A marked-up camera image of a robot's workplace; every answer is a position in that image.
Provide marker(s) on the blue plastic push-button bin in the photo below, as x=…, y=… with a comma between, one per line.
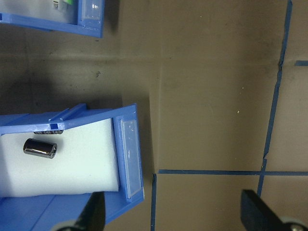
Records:
x=60, y=25

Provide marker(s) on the white foam sheet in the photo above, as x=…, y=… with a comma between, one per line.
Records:
x=72, y=168
x=29, y=9

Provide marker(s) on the blue plastic battery bin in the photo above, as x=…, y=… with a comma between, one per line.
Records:
x=96, y=115

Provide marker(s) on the black connector block left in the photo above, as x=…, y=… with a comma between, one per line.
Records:
x=39, y=148

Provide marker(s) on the black cylindrical battery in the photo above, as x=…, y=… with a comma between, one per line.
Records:
x=48, y=132

